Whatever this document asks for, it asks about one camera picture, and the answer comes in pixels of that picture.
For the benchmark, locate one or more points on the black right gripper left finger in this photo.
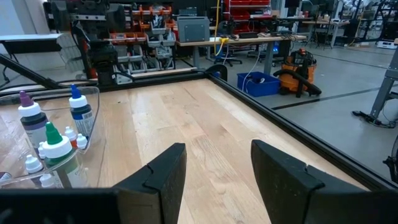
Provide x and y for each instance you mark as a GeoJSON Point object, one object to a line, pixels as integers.
{"type": "Point", "coordinates": [155, 193]}

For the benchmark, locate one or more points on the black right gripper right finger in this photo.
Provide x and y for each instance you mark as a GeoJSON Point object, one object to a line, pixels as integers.
{"type": "Point", "coordinates": [286, 186]}

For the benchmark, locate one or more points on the small orange food coloring bottle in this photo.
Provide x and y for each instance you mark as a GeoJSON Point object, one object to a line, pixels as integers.
{"type": "Point", "coordinates": [81, 141]}

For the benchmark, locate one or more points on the small red food coloring bottle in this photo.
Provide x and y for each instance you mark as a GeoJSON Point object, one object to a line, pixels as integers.
{"type": "Point", "coordinates": [71, 134]}

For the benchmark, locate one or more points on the large green food coloring bottle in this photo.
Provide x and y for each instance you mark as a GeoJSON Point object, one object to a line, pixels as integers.
{"type": "Point", "coordinates": [57, 149]}

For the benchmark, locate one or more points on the large blue food coloring bottle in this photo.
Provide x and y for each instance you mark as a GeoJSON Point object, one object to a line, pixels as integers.
{"type": "Point", "coordinates": [81, 115]}

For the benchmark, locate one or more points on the small blue food coloring bottle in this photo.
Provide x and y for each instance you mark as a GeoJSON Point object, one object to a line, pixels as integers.
{"type": "Point", "coordinates": [46, 180]}

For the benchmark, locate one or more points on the small purple food coloring bottle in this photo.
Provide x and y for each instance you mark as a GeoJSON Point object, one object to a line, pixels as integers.
{"type": "Point", "coordinates": [41, 151]}

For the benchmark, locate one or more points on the small green food coloring bottle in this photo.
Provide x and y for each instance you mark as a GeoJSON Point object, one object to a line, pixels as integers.
{"type": "Point", "coordinates": [32, 163]}

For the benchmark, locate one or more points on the large purple food coloring bottle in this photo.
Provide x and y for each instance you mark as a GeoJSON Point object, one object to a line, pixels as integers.
{"type": "Point", "coordinates": [32, 123]}

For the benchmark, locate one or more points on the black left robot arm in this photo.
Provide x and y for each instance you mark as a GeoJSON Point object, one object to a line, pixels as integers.
{"type": "Point", "coordinates": [102, 59]}

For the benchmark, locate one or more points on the clear plastic container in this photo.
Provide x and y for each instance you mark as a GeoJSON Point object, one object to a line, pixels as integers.
{"type": "Point", "coordinates": [93, 118]}

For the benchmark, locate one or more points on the blue plastic bin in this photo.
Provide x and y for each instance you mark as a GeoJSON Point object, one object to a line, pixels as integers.
{"type": "Point", "coordinates": [258, 88]}

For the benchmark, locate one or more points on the orange shop vacuum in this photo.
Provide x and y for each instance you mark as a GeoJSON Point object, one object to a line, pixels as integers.
{"type": "Point", "coordinates": [290, 82]}

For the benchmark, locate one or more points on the black floor power strip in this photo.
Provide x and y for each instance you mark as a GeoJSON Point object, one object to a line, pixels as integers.
{"type": "Point", "coordinates": [371, 119]}

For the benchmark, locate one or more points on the black floor fan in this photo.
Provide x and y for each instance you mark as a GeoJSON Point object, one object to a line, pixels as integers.
{"type": "Point", "coordinates": [393, 161]}

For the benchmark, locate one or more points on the grey table leg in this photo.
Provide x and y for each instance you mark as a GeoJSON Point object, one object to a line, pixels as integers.
{"type": "Point", "coordinates": [384, 90]}

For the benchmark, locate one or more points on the wooden top work table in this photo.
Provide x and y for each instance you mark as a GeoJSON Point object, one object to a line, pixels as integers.
{"type": "Point", "coordinates": [248, 40]}

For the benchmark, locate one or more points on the parts bin rack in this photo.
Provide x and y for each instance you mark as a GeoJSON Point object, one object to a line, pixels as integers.
{"type": "Point", "coordinates": [140, 36]}

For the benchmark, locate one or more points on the grey equipment box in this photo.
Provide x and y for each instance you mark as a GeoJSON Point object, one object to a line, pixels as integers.
{"type": "Point", "coordinates": [192, 29]}

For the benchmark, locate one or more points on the long wooden table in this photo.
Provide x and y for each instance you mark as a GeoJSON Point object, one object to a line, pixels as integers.
{"type": "Point", "coordinates": [323, 22]}

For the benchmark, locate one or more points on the black office chair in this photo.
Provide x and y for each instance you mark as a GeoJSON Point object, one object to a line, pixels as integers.
{"type": "Point", "coordinates": [225, 29]}

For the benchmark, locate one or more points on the red tool cabinet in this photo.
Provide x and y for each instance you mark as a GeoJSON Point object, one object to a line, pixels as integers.
{"type": "Point", "coordinates": [245, 14]}

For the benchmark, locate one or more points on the white top table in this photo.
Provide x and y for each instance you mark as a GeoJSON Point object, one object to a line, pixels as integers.
{"type": "Point", "coordinates": [31, 37]}

